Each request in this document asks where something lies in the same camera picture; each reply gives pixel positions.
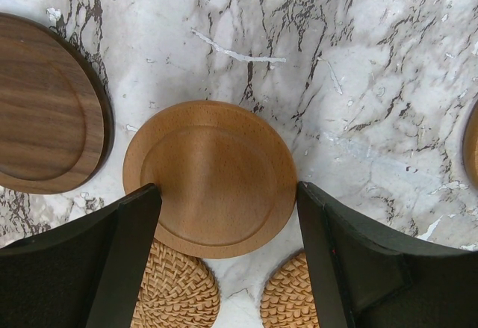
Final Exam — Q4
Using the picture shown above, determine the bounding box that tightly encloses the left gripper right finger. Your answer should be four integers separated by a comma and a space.
297, 182, 477, 327

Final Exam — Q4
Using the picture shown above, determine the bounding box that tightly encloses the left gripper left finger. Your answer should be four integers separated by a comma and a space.
1, 184, 162, 327

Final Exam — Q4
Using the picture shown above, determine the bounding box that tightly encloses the woven rattan coaster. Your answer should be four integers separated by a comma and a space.
260, 252, 319, 328
131, 239, 220, 327

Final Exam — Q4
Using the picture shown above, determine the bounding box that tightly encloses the dark brown wooden coaster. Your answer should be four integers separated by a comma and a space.
1, 13, 114, 194

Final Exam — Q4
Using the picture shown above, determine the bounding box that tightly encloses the light wooden front coaster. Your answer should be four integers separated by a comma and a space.
462, 103, 478, 188

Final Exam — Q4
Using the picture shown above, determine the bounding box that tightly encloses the light wooden coaster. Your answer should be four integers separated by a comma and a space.
122, 101, 297, 259
462, 103, 478, 188

